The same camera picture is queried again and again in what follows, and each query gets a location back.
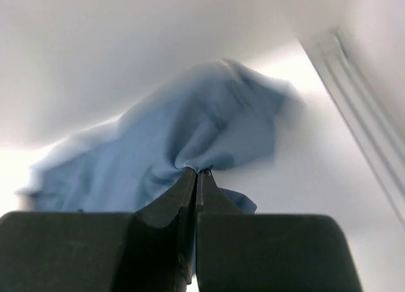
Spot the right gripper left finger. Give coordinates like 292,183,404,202
1,169,197,291

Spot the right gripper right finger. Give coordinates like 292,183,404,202
196,172,362,291

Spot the blue cartoon print pillowcase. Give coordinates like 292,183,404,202
25,59,301,234

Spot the aluminium side rail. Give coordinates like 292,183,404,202
301,30,404,222

